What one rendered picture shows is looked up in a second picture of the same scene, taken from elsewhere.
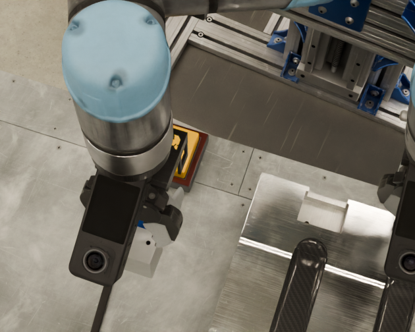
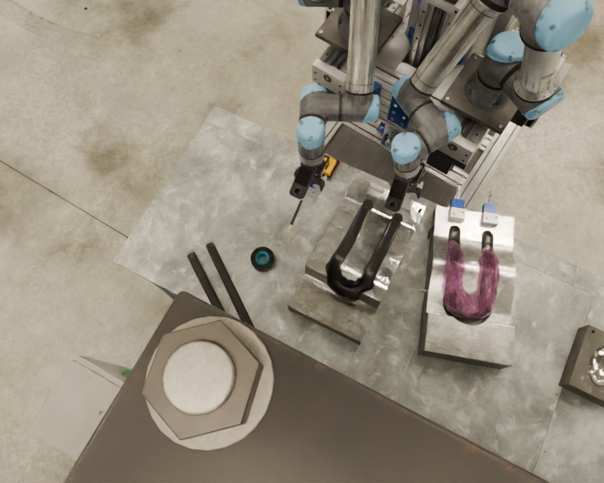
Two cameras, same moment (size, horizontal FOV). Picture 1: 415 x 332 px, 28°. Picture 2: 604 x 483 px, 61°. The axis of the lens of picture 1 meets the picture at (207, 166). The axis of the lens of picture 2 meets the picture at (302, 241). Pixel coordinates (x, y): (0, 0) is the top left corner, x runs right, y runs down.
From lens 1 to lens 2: 0.79 m
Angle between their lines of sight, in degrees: 8
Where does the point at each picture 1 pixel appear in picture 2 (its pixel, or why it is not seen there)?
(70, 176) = (289, 170)
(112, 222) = (303, 180)
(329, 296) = (371, 218)
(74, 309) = (286, 215)
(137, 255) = (309, 195)
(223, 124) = (352, 162)
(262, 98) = (371, 152)
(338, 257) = (377, 206)
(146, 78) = (317, 138)
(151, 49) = (319, 130)
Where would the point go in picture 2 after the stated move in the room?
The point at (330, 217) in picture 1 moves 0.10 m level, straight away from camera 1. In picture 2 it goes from (377, 194) to (392, 172)
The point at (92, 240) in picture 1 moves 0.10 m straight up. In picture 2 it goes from (296, 184) to (295, 169)
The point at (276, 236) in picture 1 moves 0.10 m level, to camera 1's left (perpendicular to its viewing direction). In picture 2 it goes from (357, 197) to (328, 193)
